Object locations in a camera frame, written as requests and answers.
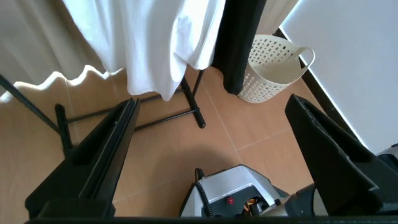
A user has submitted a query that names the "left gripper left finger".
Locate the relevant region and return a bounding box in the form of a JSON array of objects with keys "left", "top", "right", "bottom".
[{"left": 24, "top": 98, "right": 141, "bottom": 218}]

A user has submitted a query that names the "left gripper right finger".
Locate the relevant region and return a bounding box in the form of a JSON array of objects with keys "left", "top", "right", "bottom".
[{"left": 284, "top": 95, "right": 398, "bottom": 217}]

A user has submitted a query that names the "white printed t-shirt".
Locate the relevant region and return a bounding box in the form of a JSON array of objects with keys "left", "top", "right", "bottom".
[{"left": 61, "top": 0, "right": 227, "bottom": 102}]

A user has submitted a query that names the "black garment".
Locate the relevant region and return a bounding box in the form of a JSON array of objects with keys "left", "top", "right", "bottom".
[{"left": 212, "top": 0, "right": 268, "bottom": 96}]

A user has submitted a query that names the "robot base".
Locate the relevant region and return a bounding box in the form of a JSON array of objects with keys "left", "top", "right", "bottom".
[{"left": 179, "top": 164, "right": 330, "bottom": 218}]

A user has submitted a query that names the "white laundry basket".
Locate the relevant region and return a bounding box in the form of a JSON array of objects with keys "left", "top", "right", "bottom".
[{"left": 237, "top": 34, "right": 317, "bottom": 105}]

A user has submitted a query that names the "black clothes rack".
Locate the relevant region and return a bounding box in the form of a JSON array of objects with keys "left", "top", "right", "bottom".
[{"left": 0, "top": 68, "right": 207, "bottom": 160}]

